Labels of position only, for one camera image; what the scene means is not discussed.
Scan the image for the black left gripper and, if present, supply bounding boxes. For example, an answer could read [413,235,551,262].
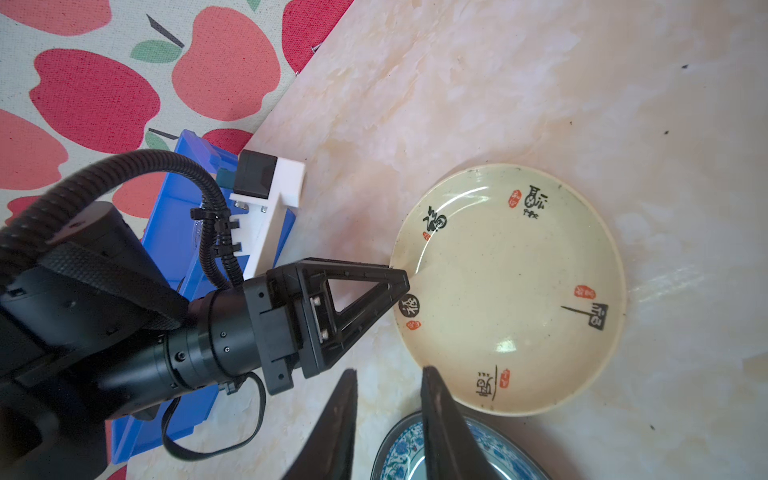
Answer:
[89,258,410,417]

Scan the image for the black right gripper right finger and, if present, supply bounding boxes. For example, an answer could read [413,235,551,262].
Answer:
[420,366,498,479]

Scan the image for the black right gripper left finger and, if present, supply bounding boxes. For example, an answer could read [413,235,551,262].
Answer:
[283,369,358,480]

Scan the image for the blue patterned round plate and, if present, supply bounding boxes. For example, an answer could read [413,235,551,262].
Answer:
[370,411,550,480]

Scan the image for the cream yellow round plate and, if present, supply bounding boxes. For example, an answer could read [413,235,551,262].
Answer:
[390,164,627,417]

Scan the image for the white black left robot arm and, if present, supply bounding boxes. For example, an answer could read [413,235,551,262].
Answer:
[1,202,409,479]

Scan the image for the blue plastic bin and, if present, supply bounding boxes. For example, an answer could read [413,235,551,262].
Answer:
[109,130,296,464]

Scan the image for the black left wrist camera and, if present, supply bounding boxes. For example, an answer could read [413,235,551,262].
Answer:
[230,149,306,280]

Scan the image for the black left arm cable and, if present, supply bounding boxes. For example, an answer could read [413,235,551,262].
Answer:
[0,149,268,462]

